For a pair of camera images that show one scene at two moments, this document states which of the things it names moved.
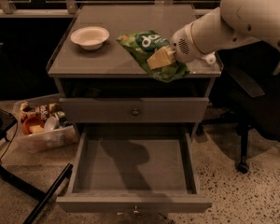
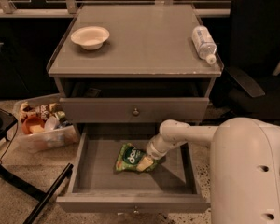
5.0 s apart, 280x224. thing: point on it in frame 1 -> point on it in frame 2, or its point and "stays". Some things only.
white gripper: [181, 47] -> [154, 149]
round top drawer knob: [135, 112] stays
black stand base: [2, 120] stays
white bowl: [91, 37] stays
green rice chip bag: [143, 44] -> [129, 157]
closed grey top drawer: [132, 110] stays
